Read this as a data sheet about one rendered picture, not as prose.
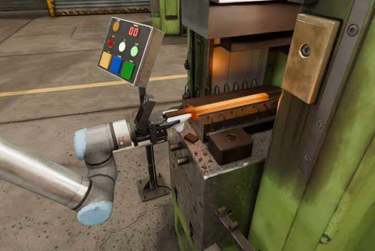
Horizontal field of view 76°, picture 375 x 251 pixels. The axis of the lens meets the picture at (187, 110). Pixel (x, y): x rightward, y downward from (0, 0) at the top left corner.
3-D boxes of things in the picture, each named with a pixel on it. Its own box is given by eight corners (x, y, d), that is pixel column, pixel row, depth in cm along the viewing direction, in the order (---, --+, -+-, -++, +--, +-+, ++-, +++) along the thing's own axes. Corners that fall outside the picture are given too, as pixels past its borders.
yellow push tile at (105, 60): (106, 68, 124) (110, 54, 123) (99, 65, 128) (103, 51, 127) (109, 69, 125) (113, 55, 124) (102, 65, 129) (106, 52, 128)
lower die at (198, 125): (202, 143, 83) (203, 122, 78) (182, 114, 99) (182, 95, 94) (298, 118, 96) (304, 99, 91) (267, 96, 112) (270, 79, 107)
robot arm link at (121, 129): (111, 116, 79) (115, 133, 71) (126, 113, 80) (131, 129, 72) (116, 138, 84) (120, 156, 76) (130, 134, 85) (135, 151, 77)
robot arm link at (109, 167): (89, 198, 79) (78, 171, 72) (94, 172, 88) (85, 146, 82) (119, 193, 80) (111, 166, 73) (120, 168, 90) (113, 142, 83)
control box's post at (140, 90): (150, 190, 178) (134, 47, 121) (149, 187, 181) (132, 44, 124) (155, 189, 180) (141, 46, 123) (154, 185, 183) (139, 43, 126)
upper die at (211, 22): (207, 39, 64) (208, 0, 59) (181, 24, 80) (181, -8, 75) (325, 26, 77) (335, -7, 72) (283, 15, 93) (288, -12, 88)
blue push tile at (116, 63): (117, 74, 118) (122, 59, 117) (109, 70, 122) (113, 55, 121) (120, 74, 119) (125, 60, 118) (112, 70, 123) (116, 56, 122)
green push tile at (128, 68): (129, 80, 112) (134, 64, 111) (120, 75, 116) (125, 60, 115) (132, 81, 113) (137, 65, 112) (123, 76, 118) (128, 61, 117)
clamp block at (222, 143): (219, 166, 73) (220, 150, 70) (207, 149, 80) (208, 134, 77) (252, 157, 77) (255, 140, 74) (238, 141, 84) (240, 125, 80)
